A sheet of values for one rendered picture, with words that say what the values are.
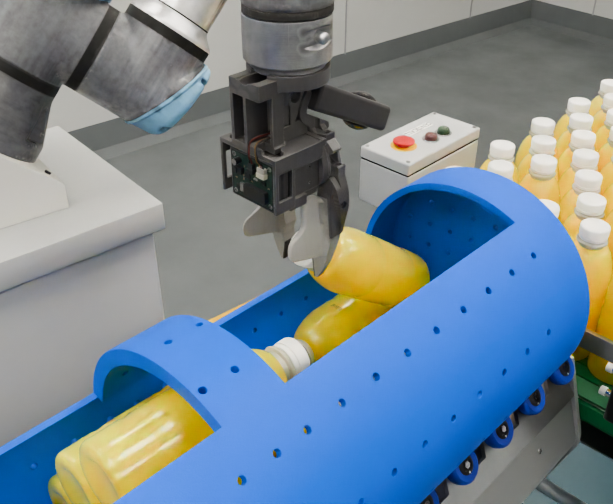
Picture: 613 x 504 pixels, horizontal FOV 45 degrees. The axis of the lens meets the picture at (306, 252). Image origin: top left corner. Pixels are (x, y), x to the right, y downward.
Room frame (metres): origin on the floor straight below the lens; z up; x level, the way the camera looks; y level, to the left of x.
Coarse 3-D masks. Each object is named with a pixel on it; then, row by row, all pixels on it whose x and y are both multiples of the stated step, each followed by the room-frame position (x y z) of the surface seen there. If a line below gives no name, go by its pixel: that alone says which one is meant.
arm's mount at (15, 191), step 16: (0, 160) 0.79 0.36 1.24; (16, 160) 0.81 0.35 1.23; (0, 176) 0.78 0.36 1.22; (16, 176) 0.80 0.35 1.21; (32, 176) 0.81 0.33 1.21; (48, 176) 0.82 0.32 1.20; (0, 192) 0.78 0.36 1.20; (16, 192) 0.79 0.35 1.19; (32, 192) 0.80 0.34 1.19; (48, 192) 0.82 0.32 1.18; (64, 192) 0.83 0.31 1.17; (0, 208) 0.78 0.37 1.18; (16, 208) 0.79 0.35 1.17; (32, 208) 0.80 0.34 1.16; (48, 208) 0.81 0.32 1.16; (64, 208) 0.82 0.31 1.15; (0, 224) 0.78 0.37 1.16
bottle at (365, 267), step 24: (360, 240) 0.65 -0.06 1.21; (384, 240) 0.71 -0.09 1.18; (336, 264) 0.62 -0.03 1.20; (360, 264) 0.63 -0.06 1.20; (384, 264) 0.66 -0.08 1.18; (408, 264) 0.69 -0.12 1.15; (336, 288) 0.63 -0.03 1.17; (360, 288) 0.63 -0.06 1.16; (384, 288) 0.66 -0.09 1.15; (408, 288) 0.68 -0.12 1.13
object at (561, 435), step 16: (576, 384) 0.74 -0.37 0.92; (576, 400) 0.73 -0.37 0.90; (512, 416) 0.68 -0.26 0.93; (560, 416) 0.71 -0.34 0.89; (576, 416) 0.73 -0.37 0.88; (544, 432) 0.68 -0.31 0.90; (560, 432) 0.70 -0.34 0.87; (576, 432) 0.72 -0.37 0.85; (480, 448) 0.63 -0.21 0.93; (528, 448) 0.65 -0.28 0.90; (544, 448) 0.67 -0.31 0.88; (560, 448) 0.69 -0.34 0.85; (512, 464) 0.63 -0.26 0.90; (528, 464) 0.65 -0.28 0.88; (544, 464) 0.66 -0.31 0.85; (496, 480) 0.60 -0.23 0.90; (512, 480) 0.62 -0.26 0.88; (528, 480) 0.64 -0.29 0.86; (480, 496) 0.58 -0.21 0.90; (496, 496) 0.59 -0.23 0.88; (512, 496) 0.61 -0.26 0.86
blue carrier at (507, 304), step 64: (448, 192) 0.80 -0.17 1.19; (512, 192) 0.72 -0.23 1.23; (448, 256) 0.79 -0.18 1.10; (512, 256) 0.63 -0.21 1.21; (576, 256) 0.68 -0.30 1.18; (192, 320) 0.50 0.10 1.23; (256, 320) 0.67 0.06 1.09; (384, 320) 0.51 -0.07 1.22; (448, 320) 0.54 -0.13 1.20; (512, 320) 0.57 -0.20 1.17; (576, 320) 0.64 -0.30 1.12; (128, 384) 0.54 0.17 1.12; (192, 384) 0.42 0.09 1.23; (256, 384) 0.43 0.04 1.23; (320, 384) 0.44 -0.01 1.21; (384, 384) 0.46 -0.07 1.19; (448, 384) 0.49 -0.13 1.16; (512, 384) 0.55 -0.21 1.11; (0, 448) 0.46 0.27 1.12; (64, 448) 0.49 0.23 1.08; (192, 448) 0.37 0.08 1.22; (256, 448) 0.38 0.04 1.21; (320, 448) 0.40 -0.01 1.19; (384, 448) 0.42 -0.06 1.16; (448, 448) 0.47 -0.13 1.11
